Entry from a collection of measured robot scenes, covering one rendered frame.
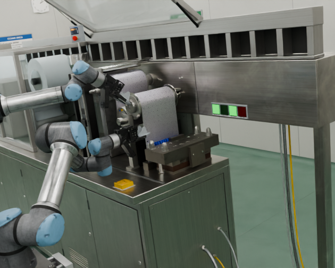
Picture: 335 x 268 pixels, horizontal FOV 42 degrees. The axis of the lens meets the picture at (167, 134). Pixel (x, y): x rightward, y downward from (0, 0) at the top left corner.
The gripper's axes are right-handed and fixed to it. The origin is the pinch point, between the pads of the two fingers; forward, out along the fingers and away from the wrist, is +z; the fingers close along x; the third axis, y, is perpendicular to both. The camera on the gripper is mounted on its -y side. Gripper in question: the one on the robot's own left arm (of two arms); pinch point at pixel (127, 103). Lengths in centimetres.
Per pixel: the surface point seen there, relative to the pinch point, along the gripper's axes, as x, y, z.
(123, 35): 50, 50, 7
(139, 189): -25.5, -39.3, 10.8
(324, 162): -82, 8, 63
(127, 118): 2.8, -6.0, 6.2
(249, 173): 102, 38, 243
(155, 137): -5.4, -8.7, 22.5
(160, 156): -22.1, -19.5, 17.1
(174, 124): -5.4, 3.8, 30.7
